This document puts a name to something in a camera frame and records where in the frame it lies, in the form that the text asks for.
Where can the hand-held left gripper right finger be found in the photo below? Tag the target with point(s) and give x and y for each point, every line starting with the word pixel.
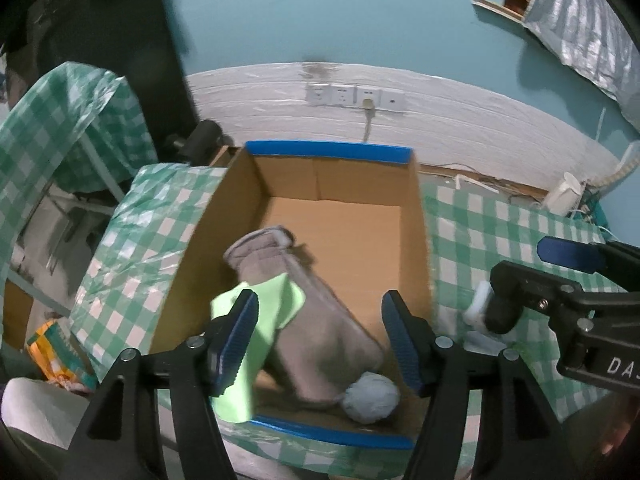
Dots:
pixel 400 345

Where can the blue cardboard box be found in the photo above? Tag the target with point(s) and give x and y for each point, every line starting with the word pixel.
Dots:
pixel 340 230

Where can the yellow green snack packet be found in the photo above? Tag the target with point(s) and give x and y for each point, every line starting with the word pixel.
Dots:
pixel 50 347

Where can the white paper roll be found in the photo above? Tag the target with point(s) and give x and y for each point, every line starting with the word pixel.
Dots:
pixel 30 405

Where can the white metal frame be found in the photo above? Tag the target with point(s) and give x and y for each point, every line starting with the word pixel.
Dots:
pixel 102 171

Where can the white wall socket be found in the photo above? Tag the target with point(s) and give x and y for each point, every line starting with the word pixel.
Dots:
pixel 393 101
pixel 342 95
pixel 361 93
pixel 316 94

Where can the wooden strip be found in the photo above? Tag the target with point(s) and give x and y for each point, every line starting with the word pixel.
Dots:
pixel 497 9

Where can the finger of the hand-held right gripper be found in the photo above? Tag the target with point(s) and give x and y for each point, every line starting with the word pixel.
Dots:
pixel 570 255
pixel 525 285

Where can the grey fleece sock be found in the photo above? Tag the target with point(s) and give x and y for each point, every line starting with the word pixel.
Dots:
pixel 320 320

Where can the silver tarp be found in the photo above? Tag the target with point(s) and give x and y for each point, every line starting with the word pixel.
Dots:
pixel 580 25

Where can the white patterned cloth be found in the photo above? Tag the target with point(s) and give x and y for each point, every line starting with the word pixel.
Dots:
pixel 476 310

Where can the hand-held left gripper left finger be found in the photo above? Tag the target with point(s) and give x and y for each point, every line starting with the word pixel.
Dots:
pixel 237 340

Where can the grey-blue sock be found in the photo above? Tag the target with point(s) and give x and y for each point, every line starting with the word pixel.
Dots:
pixel 372 396

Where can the dark hanging clothes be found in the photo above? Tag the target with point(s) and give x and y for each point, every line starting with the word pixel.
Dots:
pixel 100 20

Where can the green checkered tablecloth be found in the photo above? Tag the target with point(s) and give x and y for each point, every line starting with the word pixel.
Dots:
pixel 150 240

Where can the light green cloth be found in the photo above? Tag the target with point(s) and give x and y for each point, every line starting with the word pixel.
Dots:
pixel 280 300

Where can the green checkered plastic cover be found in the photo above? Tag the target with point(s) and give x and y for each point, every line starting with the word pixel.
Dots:
pixel 60 110

